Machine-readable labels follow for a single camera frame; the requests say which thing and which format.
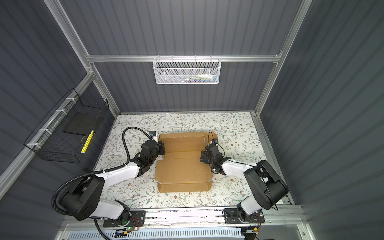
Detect brown cardboard box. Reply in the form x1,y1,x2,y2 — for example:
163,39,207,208
155,132,213,193

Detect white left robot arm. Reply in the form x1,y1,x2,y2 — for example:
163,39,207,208
51,140,166,225

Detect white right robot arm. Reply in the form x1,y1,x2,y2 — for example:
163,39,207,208
200,140,289,224

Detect items in white basket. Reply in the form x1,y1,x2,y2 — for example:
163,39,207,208
178,74,219,84

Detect yellow marker pen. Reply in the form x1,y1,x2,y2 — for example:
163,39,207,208
81,130,95,154

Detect white wire mesh basket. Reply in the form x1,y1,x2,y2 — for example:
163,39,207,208
153,60,222,85

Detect white vented cable duct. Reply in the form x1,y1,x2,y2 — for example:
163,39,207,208
68,227,245,240

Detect black wire mesh basket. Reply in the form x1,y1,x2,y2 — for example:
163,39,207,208
24,89,109,164

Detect black corrugated cable conduit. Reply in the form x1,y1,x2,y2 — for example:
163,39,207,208
50,126,152,240

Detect aluminium horizontal frame bar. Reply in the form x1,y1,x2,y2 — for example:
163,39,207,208
86,54,281,63

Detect aluminium right corner post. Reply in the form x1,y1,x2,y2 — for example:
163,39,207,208
255,0,313,116

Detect aluminium frame corner post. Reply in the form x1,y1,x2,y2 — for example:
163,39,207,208
44,1,121,118

